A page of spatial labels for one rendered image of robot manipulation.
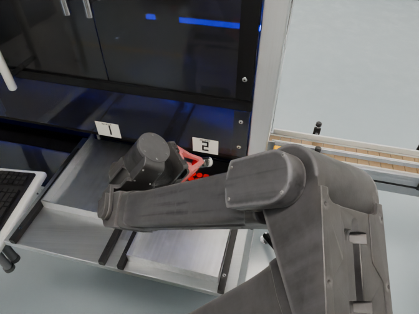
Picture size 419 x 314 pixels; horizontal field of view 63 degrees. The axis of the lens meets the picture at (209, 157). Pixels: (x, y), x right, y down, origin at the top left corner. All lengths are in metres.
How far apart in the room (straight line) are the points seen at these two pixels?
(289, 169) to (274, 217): 0.04
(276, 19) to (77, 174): 0.84
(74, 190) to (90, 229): 0.18
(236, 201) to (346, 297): 0.10
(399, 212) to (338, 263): 2.26
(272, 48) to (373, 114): 2.40
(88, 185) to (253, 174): 1.01
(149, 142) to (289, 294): 0.38
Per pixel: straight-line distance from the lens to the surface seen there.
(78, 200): 1.20
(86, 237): 1.11
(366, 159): 1.26
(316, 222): 0.23
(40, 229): 1.18
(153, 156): 0.55
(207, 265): 1.00
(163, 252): 1.03
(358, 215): 0.27
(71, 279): 2.10
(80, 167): 1.30
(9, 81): 1.20
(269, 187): 0.24
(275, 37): 0.86
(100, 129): 1.22
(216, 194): 0.34
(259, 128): 1.01
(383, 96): 3.47
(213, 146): 1.09
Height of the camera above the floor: 1.77
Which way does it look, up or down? 45 degrees down
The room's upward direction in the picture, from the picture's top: straight up
